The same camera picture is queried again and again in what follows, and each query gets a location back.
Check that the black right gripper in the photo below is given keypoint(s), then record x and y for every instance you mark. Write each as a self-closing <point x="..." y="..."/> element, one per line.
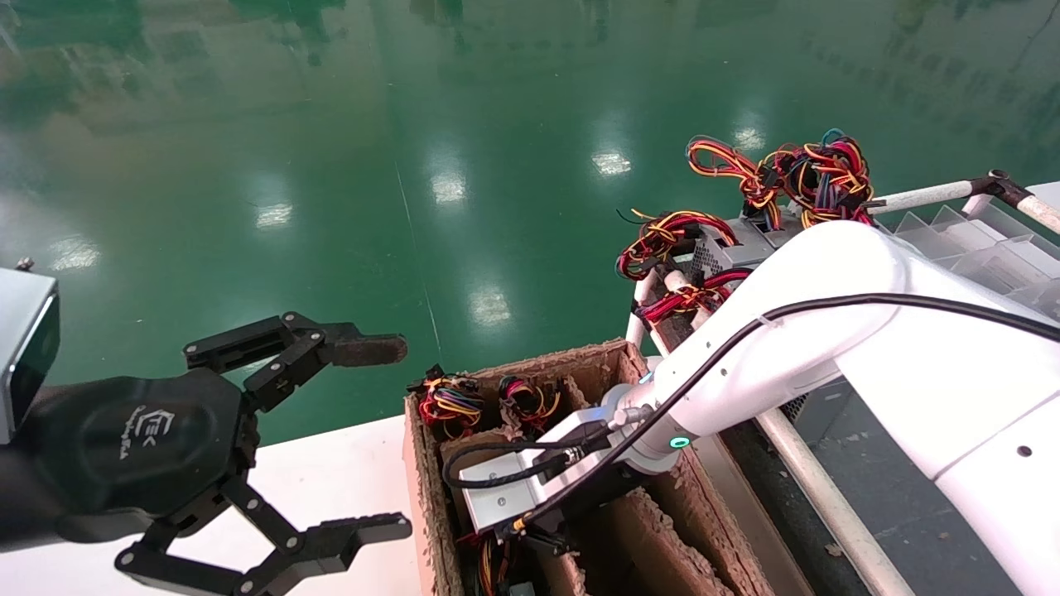
<point x="571" y="526"/>

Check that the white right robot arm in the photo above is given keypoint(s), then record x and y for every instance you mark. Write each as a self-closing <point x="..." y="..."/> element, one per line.
<point x="828" y="273"/>

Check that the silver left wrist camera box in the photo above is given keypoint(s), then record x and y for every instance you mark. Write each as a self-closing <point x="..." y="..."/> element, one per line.
<point x="21" y="331"/>

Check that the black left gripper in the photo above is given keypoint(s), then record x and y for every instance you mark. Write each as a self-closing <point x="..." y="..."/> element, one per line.
<point x="124" y="447"/>

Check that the black pipe joint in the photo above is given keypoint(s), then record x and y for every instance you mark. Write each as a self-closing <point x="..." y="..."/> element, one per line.
<point x="1002" y="186"/>

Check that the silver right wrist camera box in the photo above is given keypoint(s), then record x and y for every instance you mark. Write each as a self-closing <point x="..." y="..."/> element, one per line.
<point x="513" y="497"/>

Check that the white rack leg pipe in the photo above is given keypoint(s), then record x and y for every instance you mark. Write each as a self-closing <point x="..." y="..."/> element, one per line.
<point x="636" y="327"/>

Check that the long white rack rail pipe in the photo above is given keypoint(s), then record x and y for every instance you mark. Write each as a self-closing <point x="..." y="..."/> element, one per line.
<point x="820" y="488"/>

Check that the clear acrylic divider tray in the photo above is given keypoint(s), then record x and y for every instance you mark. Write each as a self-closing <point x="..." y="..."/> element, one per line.
<point x="994" y="257"/>

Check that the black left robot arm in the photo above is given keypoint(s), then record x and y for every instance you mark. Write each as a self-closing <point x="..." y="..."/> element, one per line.
<point x="10" y="497"/>

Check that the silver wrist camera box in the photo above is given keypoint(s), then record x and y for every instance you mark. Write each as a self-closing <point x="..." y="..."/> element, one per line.
<point x="513" y="497"/>
<point x="21" y="331"/>

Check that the brown cardboard divider box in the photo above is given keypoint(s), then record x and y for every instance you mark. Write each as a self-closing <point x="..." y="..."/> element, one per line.
<point x="654" y="538"/>

